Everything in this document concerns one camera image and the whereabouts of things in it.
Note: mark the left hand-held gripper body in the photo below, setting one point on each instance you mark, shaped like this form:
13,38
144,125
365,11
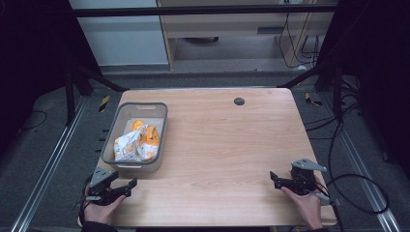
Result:
102,178

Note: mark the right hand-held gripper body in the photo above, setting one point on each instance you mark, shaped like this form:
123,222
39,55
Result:
303,180

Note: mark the grey plastic basket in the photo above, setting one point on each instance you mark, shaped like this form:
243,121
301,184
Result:
129,166

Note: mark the orange and white bag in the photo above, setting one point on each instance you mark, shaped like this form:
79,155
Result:
137,146

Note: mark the person's right hand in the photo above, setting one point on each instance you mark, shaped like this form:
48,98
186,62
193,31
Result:
306,206

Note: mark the person's left hand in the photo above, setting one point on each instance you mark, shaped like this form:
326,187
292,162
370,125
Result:
100,212

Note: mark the yellow and black tape strip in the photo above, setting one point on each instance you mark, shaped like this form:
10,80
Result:
311,100
104,103

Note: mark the round grey table grommet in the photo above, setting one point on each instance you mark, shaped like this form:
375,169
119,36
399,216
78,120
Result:
239,101

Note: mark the black metal stand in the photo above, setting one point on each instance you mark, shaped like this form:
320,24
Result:
337,93
69,96

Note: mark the dark curtain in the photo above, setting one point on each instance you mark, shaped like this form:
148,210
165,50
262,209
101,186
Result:
32,64
380,64

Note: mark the white cabinet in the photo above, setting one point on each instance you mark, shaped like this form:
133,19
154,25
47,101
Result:
122,38

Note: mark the aluminium floor rail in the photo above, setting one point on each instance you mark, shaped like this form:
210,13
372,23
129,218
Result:
361,167
51,161

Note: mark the black horizontal frame bar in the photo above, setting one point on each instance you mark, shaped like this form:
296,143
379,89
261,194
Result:
193,11

